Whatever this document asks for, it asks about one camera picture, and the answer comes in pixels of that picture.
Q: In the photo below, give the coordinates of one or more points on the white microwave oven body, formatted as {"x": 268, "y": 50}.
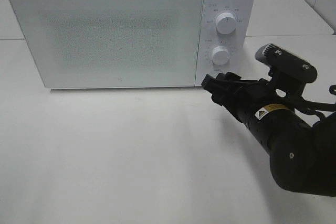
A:
{"x": 209, "y": 37}

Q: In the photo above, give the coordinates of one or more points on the white lower timer knob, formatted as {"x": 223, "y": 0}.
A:
{"x": 220, "y": 55}

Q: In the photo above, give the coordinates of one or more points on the white upper power knob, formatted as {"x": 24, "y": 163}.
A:
{"x": 226, "y": 23}

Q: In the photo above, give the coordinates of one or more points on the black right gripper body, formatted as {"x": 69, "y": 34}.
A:
{"x": 254, "y": 104}

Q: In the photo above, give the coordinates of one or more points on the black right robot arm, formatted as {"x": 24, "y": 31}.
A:
{"x": 301, "y": 157}

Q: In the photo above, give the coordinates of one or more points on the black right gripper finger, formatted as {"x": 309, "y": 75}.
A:
{"x": 227, "y": 77}
{"x": 212, "y": 85}

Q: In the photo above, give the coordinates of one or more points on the white microwave door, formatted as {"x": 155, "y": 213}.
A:
{"x": 112, "y": 43}

